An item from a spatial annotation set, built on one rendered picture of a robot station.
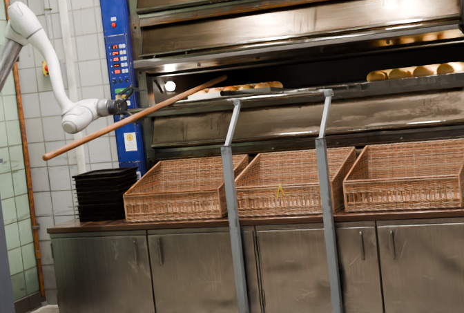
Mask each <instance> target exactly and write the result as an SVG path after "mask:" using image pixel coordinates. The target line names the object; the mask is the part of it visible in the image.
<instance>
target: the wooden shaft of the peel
mask: <svg viewBox="0 0 464 313"><path fill-rule="evenodd" d="M226 79H227V76H226V75H222V76H220V77H217V78H215V79H212V80H211V81H209V82H206V83H204V84H202V85H199V86H197V87H195V88H192V89H191V90H189V91H186V92H184V93H181V94H179V95H177V96H175V97H172V98H170V99H168V100H166V101H164V102H161V103H159V104H156V105H154V106H152V107H150V108H148V109H145V110H143V111H141V112H138V113H136V114H134V115H132V116H130V117H127V118H125V119H123V120H120V121H118V122H116V123H114V124H111V125H110V126H107V127H105V128H103V129H100V130H98V131H95V132H94V133H91V134H89V135H87V136H85V137H82V138H80V139H78V140H75V141H74V142H71V143H69V144H66V145H64V146H62V147H59V148H58V149H55V150H53V151H51V152H49V153H46V154H44V155H43V156H42V159H43V160H44V161H48V160H50V159H53V158H55V157H57V156H58V155H61V154H63V153H65V152H68V151H70V150H72V149H75V148H77V147H78V146H81V145H83V144H85V143H87V142H89V141H92V140H94V139H96V138H98V137H101V136H103V135H105V134H107V133H110V132H111V131H114V130H116V129H118V128H120V127H122V126H125V125H127V124H129V123H131V122H134V121H135V120H138V119H140V118H142V117H144V116H147V115H149V114H151V113H154V112H155V111H158V110H160V109H162V108H164V107H166V106H168V105H171V104H173V103H175V102H178V101H180V100H181V99H184V98H186V97H188V96H190V95H193V94H195V93H197V92H199V91H202V90H204V89H205V88H208V87H210V86H212V85H214V84H217V83H219V82H221V81H223V80H226Z"/></svg>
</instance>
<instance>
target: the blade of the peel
mask: <svg viewBox="0 0 464 313"><path fill-rule="evenodd" d="M284 89H289V88H278V87H263V88H250V89H244V90H236V91H231V95H241V94H249V93H261V92H269V91H278V90H284ZM209 97H221V96H220V92H217V93H205V94H198V95H190V96H188V99H202V98H209Z"/></svg>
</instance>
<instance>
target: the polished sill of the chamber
mask: <svg viewBox="0 0 464 313"><path fill-rule="evenodd" d="M463 80H464V73H451V74H444V75H431V76H424V77H411V78H404V79H391V80H384V81H377V82H364V83H357V84H344V85H337V86H324V87H317V88H304V89H297V90H290V91H277V92H270V93H257V94H250V95H237V96H230V97H217V98H210V99H197V100H190V101H183V102H175V103H173V104H182V103H189V102H203V101H209V100H217V99H230V98H237V97H250V96H257V95H270V94H277V93H290V92H298V91H310V90H318V89H325V88H333V93H345V92H352V91H365V90H373V89H381V88H394V87H401V86H415V85H422V84H435V83H443V82H456V81H463Z"/></svg>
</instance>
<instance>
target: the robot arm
mask: <svg viewBox="0 0 464 313"><path fill-rule="evenodd" d="M8 16H9V18H10V19H9V21H8V24H7V26H6V29H5V32H4V37H5V39H4V40H3V43H2V45H1V47H0V93H1V91H2V89H3V87H4V85H5V83H6V81H7V79H8V76H9V74H10V72H11V70H12V68H13V66H14V64H15V62H16V60H17V58H18V56H19V53H20V52H21V49H22V48H23V46H26V45H27V44H28V42H30V43H31V44H32V45H33V46H34V47H35V48H36V49H37V50H38V51H39V52H40V53H41V54H42V56H43V58H44V59H45V60H46V64H47V67H48V72H49V75H50V81H51V84H52V89H53V93H54V95H55V99H56V100H57V103H58V105H59V107H60V109H61V118H62V121H61V126H62V129H63V130H64V131H65V132H67V133H69V134H76V133H78V132H80V131H83V130H84V129H85V128H86V127H87V126H88V125H89V124H90V123H91V122H92V121H94V120H97V119H98V118H99V117H106V116H110V115H114V114H120V118H119V119H120V120H123V119H125V118H126V117H125V116H123V114H124V113H125V114H127V116H129V117H130V116H132V115H133V114H132V113H130V111H128V102H127V100H128V98H129V97H130V96H131V95H132V94H133V92H138V91H147V90H148V89H144V90H141V88H135V87H134V85H130V86H128V87H127V88H125V89H124V90H123V91H122V92H120V93H117V95H118V99H85V100H82V101H79V102H77V103H73V102H71V101H70V100H69V99H68V98H67V96H66V94H65V91H64V85H63V81H62V77H61V71H60V66H59V61H58V59H57V55H56V53H55V51H54V49H53V47H52V45H51V43H50V42H49V40H48V38H47V36H46V34H45V32H44V30H43V28H42V27H41V24H40V23H39V21H38V20H37V17H36V15H35V14H34V12H33V11H31V10H30V9H29V8H28V7H27V6H26V5H25V4H23V3H22V2H20V1H16V2H14V3H13V4H11V5H10V6H9V7H8ZM130 89H131V90H130ZM129 90H130V91H129ZM127 91H129V92H128V94H127V95H126V96H125V97H124V98H123V99H122V98H121V96H122V95H123V94H124V93H126V92H127ZM144 118H151V116H148V117H142V118H140V119H138V120H135V121H134V122H131V124H134V125H138V122H139V121H144Z"/></svg>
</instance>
